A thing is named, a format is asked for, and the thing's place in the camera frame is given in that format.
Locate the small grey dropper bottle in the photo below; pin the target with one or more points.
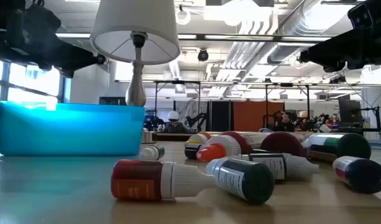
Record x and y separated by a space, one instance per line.
151 153

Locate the black metal frame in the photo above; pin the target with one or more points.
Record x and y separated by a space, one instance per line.
177 82
286 84

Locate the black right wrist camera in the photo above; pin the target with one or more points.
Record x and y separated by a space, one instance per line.
361 15

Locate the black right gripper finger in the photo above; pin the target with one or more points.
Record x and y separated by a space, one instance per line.
327 51
334 68

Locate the large green-tipped colouring bottle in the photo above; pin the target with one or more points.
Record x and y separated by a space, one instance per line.
351 145

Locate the black monitor stand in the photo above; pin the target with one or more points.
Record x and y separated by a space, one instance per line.
377 119

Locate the orange partition panel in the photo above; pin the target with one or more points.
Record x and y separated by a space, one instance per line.
249 115

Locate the person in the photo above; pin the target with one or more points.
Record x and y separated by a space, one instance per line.
174 127
285 126

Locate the white-shaded silver table lamp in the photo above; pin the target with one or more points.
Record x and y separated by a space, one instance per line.
134 18

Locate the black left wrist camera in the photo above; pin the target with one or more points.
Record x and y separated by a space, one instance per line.
41 23

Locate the large orange-tipped colouring bottle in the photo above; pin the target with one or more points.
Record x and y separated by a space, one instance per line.
224 144

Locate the blue plastic bin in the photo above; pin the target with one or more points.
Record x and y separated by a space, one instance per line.
69 130

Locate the small orange-label dropper bottle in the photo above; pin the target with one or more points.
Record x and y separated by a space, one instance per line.
137 180

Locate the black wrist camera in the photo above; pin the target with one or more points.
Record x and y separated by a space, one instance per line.
361 15
41 23

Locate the small red-striped dropper bottle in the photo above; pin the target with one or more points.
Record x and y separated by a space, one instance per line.
364 175

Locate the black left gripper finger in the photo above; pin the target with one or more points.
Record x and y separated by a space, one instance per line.
66 72
72 57

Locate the blue mat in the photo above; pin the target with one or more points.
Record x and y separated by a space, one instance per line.
379 144

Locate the black partition panel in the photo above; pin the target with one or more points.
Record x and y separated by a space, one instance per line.
219 116

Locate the black ceiling camera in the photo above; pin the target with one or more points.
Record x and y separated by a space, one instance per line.
100 59
203 55

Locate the small dark green dropper bottle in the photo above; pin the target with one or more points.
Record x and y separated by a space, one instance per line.
246 180

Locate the small dark blue dropper bottle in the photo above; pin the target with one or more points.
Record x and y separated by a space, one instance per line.
191 151

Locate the black monitor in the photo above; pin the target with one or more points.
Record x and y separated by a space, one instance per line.
350 110

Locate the large red Chefmaster bottle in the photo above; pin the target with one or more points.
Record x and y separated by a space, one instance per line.
283 144

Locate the background black robot arm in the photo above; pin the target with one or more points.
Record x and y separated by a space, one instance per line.
198 119

